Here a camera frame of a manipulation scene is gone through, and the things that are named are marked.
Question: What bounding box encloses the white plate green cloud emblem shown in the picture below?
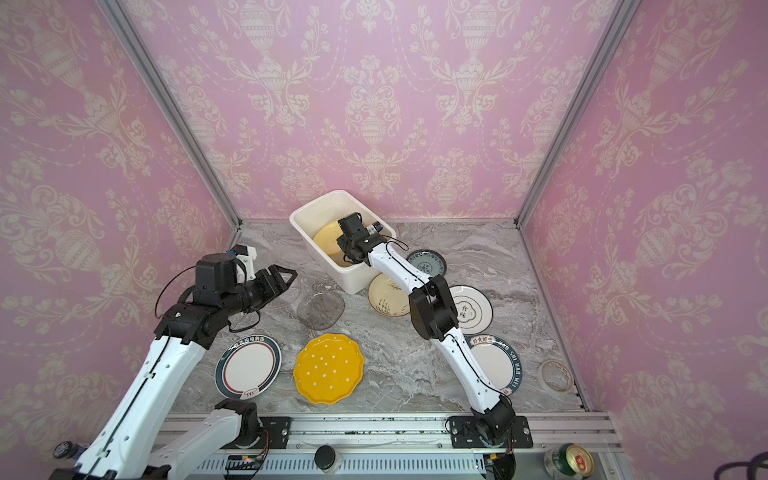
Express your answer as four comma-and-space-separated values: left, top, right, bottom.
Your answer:
450, 285, 493, 335

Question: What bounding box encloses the clear glass plate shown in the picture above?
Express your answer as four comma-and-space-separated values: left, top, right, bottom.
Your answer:
297, 291, 345, 331

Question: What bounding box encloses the white plastic bin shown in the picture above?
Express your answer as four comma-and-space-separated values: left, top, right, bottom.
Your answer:
289, 190, 397, 294

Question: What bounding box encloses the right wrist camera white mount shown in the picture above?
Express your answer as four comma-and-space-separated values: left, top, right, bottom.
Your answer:
366, 222, 383, 235

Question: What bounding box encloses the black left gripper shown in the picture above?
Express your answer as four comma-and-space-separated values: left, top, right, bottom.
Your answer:
221, 263, 298, 318

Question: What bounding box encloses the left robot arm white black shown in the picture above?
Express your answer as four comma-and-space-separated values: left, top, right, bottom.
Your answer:
50, 245, 298, 479

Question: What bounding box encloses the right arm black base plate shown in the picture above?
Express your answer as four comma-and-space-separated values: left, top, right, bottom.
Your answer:
445, 415, 534, 449

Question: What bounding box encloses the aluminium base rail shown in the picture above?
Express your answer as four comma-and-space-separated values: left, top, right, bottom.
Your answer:
119, 412, 628, 480

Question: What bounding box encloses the yellow scalloped dotted plate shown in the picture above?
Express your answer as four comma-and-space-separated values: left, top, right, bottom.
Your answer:
293, 334, 365, 405

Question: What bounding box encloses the cream plate with plant drawing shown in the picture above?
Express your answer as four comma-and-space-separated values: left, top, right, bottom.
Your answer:
368, 274, 410, 318

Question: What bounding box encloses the white plate green red rim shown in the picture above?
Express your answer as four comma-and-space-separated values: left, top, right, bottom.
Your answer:
214, 335, 282, 400

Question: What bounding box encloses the blue floral small plate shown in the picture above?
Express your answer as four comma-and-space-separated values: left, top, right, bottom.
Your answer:
407, 249, 447, 277

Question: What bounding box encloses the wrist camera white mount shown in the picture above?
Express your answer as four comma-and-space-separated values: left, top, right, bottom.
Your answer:
366, 222, 383, 235
229, 244, 257, 284

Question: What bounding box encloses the green beer can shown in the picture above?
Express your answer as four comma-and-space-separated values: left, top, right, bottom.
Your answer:
544, 443, 595, 479

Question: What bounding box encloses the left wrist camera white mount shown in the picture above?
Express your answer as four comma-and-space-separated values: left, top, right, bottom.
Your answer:
229, 244, 257, 284

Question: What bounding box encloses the pale yellow round plate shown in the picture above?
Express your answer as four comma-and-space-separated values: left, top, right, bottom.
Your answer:
312, 220, 351, 267

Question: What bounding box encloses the black round knob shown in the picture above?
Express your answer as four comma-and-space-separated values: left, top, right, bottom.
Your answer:
313, 444, 343, 475

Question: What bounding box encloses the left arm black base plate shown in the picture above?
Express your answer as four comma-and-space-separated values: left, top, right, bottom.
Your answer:
234, 416, 292, 450

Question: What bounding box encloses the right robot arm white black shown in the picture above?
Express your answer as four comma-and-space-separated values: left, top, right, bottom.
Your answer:
337, 212, 516, 446

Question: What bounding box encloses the white plate green lettered rim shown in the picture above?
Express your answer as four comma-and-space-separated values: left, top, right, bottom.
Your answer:
467, 335, 523, 396

